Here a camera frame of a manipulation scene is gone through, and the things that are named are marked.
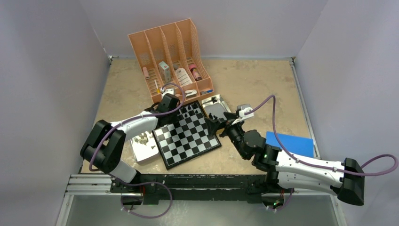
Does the pink bottle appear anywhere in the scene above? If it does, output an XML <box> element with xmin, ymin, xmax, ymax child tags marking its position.
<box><xmin>188</xmin><ymin>64</ymin><xmax>202</xmax><ymax>81</ymax></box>

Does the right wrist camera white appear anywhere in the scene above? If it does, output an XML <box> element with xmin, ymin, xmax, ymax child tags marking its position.
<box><xmin>232</xmin><ymin>104</ymin><xmax>254</xmax><ymax>125</ymax></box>

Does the yellow white pen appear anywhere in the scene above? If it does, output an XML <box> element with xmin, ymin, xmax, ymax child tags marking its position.
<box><xmin>154</xmin><ymin>80</ymin><xmax>160</xmax><ymax>94</ymax></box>

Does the white paper pack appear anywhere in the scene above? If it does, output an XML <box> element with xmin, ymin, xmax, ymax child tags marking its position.
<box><xmin>175</xmin><ymin>68</ymin><xmax>192</xmax><ymax>86</ymax></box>

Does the white stapler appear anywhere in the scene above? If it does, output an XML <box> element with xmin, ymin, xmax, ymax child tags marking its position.
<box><xmin>184</xmin><ymin>89</ymin><xmax>198</xmax><ymax>99</ymax></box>

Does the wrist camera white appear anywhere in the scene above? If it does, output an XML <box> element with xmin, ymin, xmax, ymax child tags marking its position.
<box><xmin>161</xmin><ymin>88</ymin><xmax>175</xmax><ymax>95</ymax></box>
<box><xmin>232</xmin><ymin>104</ymin><xmax>254</xmax><ymax>125</ymax></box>

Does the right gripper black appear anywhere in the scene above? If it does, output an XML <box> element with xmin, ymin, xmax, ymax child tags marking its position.
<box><xmin>204</xmin><ymin>112</ymin><xmax>248</xmax><ymax>160</ymax></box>

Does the peach plastic desk organizer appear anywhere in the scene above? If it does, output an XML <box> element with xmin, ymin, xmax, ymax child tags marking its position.
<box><xmin>128</xmin><ymin>19</ymin><xmax>215</xmax><ymax>103</ymax></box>

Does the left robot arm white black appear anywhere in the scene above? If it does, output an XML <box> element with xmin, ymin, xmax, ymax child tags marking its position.
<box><xmin>80</xmin><ymin>93</ymin><xmax>182</xmax><ymax>193</ymax></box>

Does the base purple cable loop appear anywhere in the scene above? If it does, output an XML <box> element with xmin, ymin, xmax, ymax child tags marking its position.
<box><xmin>112</xmin><ymin>178</ymin><xmax>173</xmax><ymax>219</ymax></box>

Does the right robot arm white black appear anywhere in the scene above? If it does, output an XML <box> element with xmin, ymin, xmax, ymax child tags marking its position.
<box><xmin>205</xmin><ymin>112</ymin><xmax>365</xmax><ymax>206</ymax></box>

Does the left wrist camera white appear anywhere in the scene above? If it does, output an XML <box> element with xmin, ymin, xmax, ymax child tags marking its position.
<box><xmin>161</xmin><ymin>88</ymin><xmax>175</xmax><ymax>95</ymax></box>

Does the blue foam pad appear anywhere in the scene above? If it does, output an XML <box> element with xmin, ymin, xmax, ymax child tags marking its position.
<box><xmin>266</xmin><ymin>131</ymin><xmax>315</xmax><ymax>158</ymax></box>

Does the blue grey small object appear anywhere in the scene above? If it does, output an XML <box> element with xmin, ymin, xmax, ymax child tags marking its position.
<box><xmin>200</xmin><ymin>89</ymin><xmax>213</xmax><ymax>95</ymax></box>

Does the pile of white chess pieces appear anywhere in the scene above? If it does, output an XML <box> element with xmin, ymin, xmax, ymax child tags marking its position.
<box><xmin>132</xmin><ymin>132</ymin><xmax>156</xmax><ymax>149</ymax></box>

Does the black white chess board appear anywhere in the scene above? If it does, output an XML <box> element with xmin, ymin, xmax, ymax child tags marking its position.
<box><xmin>152</xmin><ymin>101</ymin><xmax>222</xmax><ymax>170</ymax></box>

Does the silver metal tin tray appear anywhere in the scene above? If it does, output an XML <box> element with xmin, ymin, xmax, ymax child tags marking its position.
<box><xmin>130</xmin><ymin>138</ymin><xmax>160</xmax><ymax>163</ymax></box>

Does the white green carton box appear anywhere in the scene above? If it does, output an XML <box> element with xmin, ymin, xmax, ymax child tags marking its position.
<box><xmin>158</xmin><ymin>61</ymin><xmax>172</xmax><ymax>83</ymax></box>

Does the black metal base rail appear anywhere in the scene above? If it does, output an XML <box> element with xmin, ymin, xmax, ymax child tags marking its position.
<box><xmin>64</xmin><ymin>173</ymin><xmax>340</xmax><ymax>205</ymax></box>

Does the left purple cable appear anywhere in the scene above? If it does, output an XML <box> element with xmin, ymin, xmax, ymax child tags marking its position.
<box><xmin>88</xmin><ymin>83</ymin><xmax>186</xmax><ymax>172</ymax></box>

